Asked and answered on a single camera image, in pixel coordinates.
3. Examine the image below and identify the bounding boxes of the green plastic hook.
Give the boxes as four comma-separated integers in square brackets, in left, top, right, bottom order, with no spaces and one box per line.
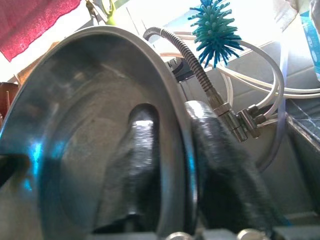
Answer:
[104,0,118,26]

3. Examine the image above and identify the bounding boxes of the flexible metal hose with valve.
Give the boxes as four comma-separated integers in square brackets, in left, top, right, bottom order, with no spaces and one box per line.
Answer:
[142,26,266,143]

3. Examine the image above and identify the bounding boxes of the white water hose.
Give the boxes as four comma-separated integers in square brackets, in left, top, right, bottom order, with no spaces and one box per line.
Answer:
[159,31,320,121]

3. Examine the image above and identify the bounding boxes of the white water purifier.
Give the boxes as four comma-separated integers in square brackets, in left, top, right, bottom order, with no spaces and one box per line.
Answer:
[298,0,320,83]

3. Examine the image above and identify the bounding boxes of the large steel plate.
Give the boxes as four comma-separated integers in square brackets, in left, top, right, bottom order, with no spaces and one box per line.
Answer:
[0,24,200,240]

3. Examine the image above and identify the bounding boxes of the steel kitchen sink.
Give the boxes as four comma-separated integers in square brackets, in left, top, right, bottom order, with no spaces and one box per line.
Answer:
[249,112,320,227]

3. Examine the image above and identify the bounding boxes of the blue bottle brush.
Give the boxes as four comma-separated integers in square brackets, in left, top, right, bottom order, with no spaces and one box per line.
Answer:
[187,0,245,70]

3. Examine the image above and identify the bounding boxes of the red hanging cloth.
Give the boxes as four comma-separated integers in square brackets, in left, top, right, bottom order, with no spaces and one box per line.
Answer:
[0,0,82,63]

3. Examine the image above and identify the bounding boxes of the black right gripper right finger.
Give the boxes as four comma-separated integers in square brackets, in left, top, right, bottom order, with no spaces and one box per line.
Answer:
[184,99,290,236]

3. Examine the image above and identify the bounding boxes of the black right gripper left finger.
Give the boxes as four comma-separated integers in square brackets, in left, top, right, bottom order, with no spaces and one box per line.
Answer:
[96,103,161,231]

